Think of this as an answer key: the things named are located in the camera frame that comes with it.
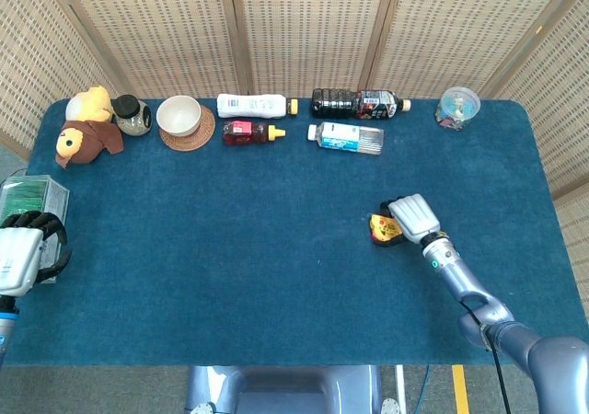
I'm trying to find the bear-shaped honey bottle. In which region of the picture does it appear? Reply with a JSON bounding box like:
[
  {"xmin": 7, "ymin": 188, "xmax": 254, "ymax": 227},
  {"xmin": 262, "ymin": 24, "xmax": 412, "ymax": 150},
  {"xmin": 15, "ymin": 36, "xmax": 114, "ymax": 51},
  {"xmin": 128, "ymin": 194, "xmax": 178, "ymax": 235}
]
[{"xmin": 222, "ymin": 120, "xmax": 287, "ymax": 147}]

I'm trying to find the wicker folding screen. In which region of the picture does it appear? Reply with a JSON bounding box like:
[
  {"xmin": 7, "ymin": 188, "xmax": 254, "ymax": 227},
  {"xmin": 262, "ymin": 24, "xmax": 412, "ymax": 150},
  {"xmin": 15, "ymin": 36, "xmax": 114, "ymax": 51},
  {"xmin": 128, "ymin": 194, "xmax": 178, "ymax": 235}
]
[{"xmin": 0, "ymin": 0, "xmax": 589, "ymax": 323}]

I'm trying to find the glass jar with black lid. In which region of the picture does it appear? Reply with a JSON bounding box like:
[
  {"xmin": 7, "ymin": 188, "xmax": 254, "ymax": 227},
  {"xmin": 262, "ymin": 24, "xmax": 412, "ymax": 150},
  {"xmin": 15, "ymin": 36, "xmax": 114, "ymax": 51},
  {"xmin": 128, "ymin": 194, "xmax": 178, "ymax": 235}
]
[{"xmin": 111, "ymin": 94, "xmax": 153, "ymax": 137}]

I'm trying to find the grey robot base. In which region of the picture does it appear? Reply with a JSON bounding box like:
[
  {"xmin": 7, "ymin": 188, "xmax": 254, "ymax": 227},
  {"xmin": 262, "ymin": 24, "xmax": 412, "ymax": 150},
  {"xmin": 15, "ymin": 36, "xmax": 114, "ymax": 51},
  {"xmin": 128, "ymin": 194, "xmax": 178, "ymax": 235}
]
[{"xmin": 183, "ymin": 365, "xmax": 383, "ymax": 414}]

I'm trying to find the dark drink bottle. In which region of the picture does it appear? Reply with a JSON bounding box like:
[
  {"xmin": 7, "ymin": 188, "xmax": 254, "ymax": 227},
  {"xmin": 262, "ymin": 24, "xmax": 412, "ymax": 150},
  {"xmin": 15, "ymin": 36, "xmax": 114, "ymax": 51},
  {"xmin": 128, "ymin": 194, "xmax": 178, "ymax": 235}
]
[{"xmin": 311, "ymin": 88, "xmax": 412, "ymax": 121}]

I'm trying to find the yellow and brown plush toy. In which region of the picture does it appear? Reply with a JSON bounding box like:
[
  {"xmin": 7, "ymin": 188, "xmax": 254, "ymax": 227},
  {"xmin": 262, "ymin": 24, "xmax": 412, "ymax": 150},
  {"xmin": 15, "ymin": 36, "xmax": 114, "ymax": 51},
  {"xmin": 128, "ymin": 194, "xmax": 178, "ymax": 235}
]
[{"xmin": 54, "ymin": 86, "xmax": 125, "ymax": 170}]

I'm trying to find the clear box of green packets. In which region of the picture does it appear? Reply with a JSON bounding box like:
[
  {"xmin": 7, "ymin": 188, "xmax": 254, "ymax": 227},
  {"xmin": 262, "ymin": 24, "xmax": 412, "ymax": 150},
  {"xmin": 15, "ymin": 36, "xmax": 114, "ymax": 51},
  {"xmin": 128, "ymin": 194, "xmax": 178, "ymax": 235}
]
[{"xmin": 0, "ymin": 174, "xmax": 70, "ymax": 286}]

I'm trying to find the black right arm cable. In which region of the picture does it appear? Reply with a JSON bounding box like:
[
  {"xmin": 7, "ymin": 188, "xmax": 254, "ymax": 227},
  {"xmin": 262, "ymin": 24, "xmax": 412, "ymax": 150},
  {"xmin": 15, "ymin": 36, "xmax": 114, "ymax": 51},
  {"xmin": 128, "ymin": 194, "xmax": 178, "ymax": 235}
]
[{"xmin": 459, "ymin": 293, "xmax": 513, "ymax": 414}]

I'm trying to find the woven round coaster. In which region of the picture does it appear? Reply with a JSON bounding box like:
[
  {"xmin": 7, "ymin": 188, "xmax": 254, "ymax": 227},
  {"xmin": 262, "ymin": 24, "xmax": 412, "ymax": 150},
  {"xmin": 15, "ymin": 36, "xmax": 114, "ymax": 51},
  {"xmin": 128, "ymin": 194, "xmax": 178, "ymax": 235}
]
[{"xmin": 159, "ymin": 105, "xmax": 216, "ymax": 153}]

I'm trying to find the white bowl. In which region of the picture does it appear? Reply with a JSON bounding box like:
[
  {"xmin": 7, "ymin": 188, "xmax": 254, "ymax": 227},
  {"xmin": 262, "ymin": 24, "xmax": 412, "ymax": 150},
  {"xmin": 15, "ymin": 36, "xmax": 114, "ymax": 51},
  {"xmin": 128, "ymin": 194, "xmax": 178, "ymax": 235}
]
[{"xmin": 156, "ymin": 96, "xmax": 202, "ymax": 138}]

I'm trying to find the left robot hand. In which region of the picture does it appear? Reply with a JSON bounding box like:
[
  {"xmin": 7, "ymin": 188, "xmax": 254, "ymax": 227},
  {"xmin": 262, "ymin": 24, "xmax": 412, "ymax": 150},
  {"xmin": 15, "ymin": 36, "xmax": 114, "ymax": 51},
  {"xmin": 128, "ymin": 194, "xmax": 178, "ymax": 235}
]
[{"xmin": 0, "ymin": 210, "xmax": 74, "ymax": 298}]

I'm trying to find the blue table cloth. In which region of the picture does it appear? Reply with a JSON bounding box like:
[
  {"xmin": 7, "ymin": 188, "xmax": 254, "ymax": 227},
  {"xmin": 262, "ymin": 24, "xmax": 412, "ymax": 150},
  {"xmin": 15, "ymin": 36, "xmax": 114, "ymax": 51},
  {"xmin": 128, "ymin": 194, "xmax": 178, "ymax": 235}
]
[{"xmin": 2, "ymin": 98, "xmax": 589, "ymax": 368}]

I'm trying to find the clear water bottle blue label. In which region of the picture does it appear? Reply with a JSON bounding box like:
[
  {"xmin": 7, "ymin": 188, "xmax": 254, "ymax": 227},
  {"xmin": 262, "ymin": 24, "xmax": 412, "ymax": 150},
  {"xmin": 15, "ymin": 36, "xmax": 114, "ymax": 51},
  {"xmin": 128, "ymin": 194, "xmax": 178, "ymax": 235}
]
[{"xmin": 306, "ymin": 121, "xmax": 385, "ymax": 156}]

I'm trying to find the blue floor cable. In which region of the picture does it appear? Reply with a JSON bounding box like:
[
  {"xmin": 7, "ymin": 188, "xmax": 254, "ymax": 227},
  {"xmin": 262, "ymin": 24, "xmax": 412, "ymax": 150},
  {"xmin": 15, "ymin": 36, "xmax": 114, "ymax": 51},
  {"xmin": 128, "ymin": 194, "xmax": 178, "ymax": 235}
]
[{"xmin": 415, "ymin": 364, "xmax": 432, "ymax": 414}]

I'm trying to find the white bottle with yellow cap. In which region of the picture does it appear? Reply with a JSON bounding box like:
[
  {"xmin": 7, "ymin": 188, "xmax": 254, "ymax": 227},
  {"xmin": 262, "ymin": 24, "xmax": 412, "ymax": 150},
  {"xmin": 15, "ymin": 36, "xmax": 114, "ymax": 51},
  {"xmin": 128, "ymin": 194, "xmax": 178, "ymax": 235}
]
[{"xmin": 216, "ymin": 93, "xmax": 299, "ymax": 120}]

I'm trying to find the clear jar of binder clips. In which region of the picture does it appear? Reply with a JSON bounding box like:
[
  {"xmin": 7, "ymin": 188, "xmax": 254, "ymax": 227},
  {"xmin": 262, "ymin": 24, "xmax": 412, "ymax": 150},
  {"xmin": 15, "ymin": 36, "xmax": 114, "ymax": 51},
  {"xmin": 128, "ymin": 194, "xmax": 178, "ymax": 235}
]
[{"xmin": 434, "ymin": 86, "xmax": 481, "ymax": 132}]

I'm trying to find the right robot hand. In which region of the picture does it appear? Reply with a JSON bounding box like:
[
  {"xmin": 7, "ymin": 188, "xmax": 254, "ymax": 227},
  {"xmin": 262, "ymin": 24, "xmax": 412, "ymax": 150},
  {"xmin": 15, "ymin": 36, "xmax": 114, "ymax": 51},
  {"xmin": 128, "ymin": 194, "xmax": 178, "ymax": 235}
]
[{"xmin": 380, "ymin": 193, "xmax": 444, "ymax": 245}]

